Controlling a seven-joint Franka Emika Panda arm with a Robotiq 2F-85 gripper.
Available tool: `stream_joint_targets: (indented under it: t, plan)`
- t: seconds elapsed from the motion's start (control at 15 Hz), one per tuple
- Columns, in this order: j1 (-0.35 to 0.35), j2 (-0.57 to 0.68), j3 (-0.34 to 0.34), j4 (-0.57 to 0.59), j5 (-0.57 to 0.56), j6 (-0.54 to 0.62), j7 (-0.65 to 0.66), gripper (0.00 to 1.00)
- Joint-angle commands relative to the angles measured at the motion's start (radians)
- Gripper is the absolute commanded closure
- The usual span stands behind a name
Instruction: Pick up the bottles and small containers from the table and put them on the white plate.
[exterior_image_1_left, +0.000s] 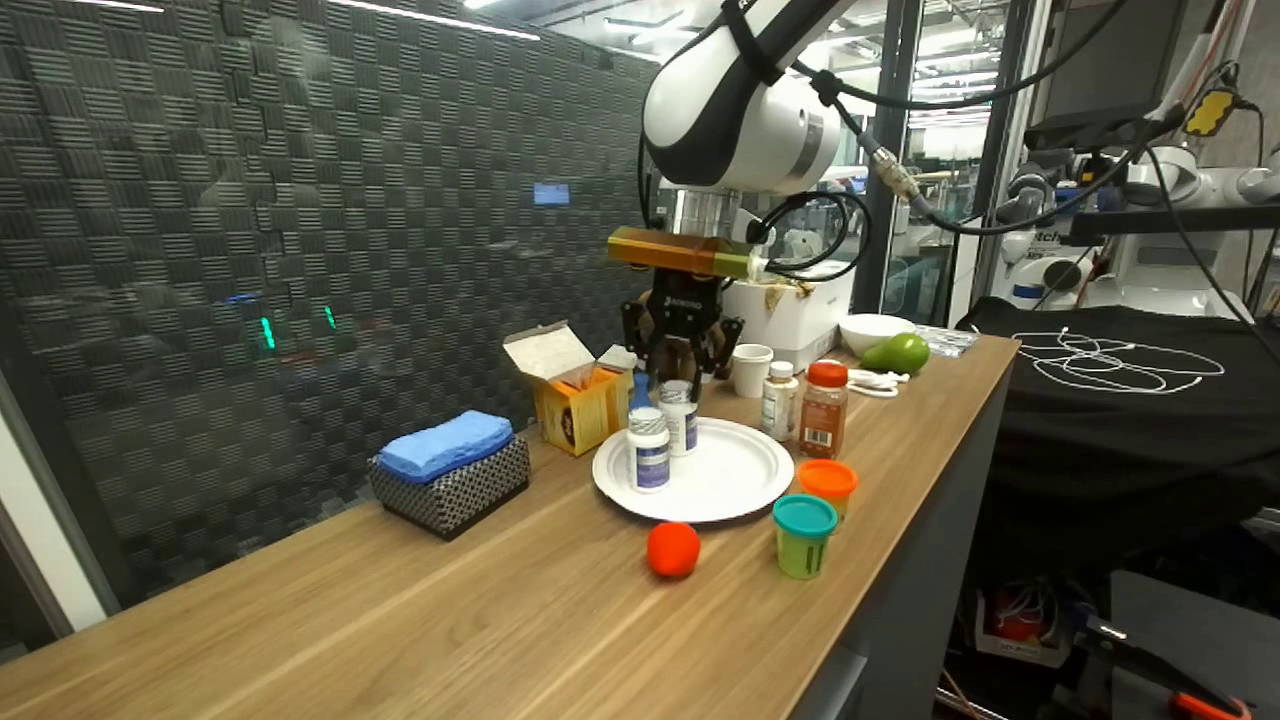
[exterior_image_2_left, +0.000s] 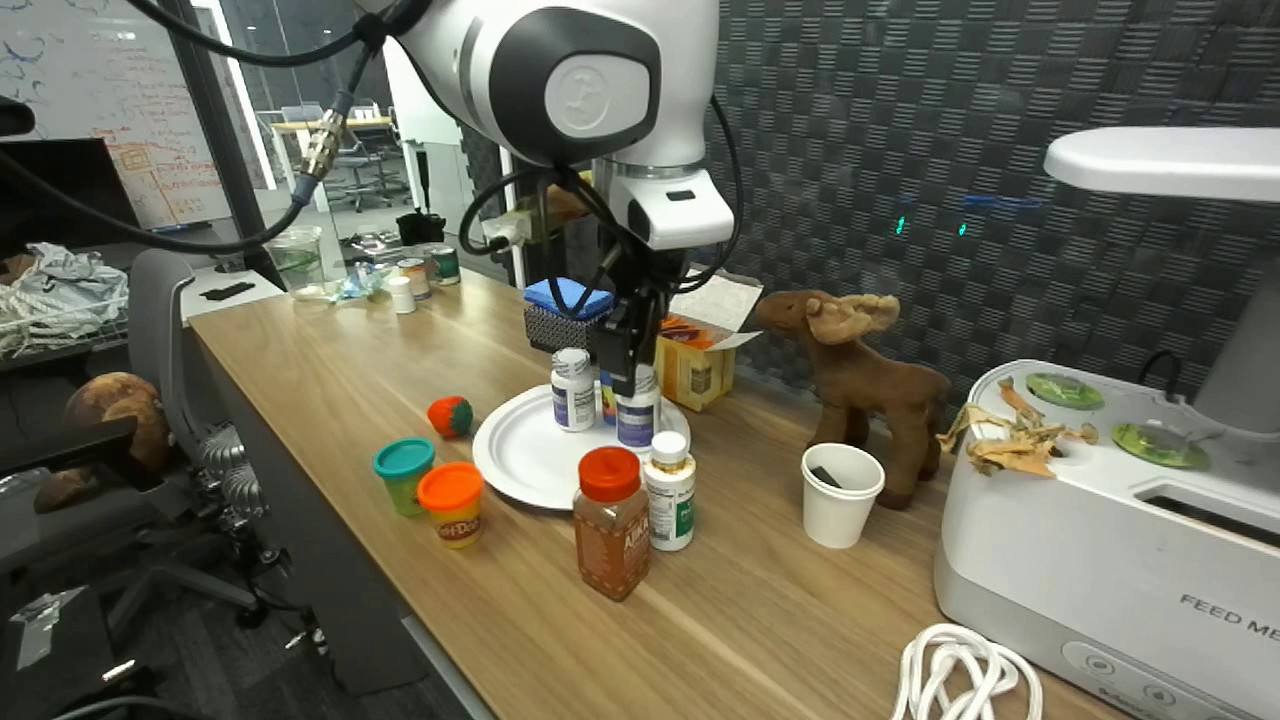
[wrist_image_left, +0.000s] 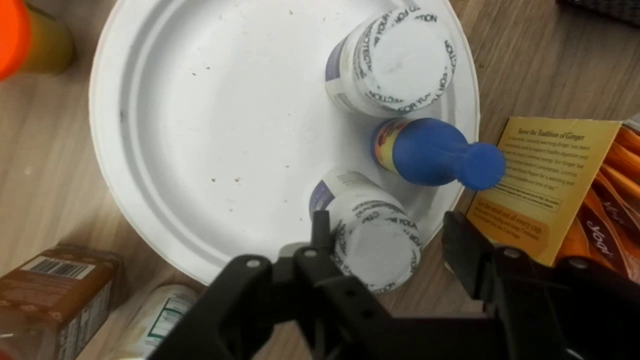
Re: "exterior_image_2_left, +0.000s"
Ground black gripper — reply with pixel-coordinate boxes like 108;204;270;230
590;239;677;402

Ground white pill bottle blue label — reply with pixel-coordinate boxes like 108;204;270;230
612;381;659;450
549;343;600;434

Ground white pill bottle green label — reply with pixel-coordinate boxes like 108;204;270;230
639;428;700;556

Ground spice jar orange lid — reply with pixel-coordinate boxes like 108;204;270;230
572;443;654;606

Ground white paper plate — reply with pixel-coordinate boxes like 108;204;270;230
466;381;691;517

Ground open yellow cardboard box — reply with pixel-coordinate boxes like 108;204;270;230
653;270;769;417

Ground grey woven basket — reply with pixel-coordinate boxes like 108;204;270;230
518;301;619;358

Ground red toy strawberry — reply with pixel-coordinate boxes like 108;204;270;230
424;393;478;443

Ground green tin can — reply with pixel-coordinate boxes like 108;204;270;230
424;239;463;290

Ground orange lid dough tub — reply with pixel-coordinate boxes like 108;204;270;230
414;460;487;545

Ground brown moose plush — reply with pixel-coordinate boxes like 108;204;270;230
751;289;960;513

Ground black pot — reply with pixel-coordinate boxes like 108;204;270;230
396;204;452;248

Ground teal lid dough tub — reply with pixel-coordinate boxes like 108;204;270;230
371;434;439;520

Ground white paper cup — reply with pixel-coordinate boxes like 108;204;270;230
797;440;891;556

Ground clear plastic bag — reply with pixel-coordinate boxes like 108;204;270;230
257;215;350;301

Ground white background desk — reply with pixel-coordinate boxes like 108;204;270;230
274;113;404;250

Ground dried brown leaves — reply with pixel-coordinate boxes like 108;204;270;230
934;376;1104;483

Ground grey office chair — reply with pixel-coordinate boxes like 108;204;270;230
122;242;322;655

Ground black stand pole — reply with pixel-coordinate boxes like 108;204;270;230
165;0;274;258

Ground brown plush toy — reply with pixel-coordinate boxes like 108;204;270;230
32;367;171;513

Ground crumpled grey cloth pile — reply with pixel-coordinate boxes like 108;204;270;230
0;237;132;358

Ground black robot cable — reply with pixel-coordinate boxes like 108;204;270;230
0;0;433;258

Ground white coiled cable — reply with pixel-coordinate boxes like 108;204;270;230
888;621;1052;720

